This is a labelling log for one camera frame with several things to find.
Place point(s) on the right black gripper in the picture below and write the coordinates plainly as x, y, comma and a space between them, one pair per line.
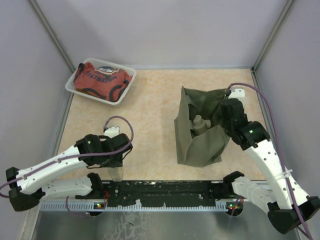
223, 121

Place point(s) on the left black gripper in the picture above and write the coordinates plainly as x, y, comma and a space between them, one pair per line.
118, 162

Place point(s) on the square clear bottle black cap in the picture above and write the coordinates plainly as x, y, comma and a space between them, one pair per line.
116, 173

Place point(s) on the green bottle white cap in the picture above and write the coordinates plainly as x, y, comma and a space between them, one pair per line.
200, 125

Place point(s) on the olive green canvas bag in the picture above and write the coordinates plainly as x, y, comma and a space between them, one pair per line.
206, 148

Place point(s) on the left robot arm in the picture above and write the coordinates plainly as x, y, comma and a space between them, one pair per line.
29, 186

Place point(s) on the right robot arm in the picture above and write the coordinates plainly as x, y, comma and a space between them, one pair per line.
286, 204

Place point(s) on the red printed t-shirt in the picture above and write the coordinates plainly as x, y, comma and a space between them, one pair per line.
105, 82

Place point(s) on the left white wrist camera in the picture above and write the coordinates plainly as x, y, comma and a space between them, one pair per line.
111, 131

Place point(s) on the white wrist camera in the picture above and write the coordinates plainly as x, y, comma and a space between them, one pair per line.
111, 131
237, 93

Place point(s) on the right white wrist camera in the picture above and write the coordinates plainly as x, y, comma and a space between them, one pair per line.
237, 93

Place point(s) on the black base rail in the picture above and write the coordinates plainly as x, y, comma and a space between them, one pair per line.
158, 193

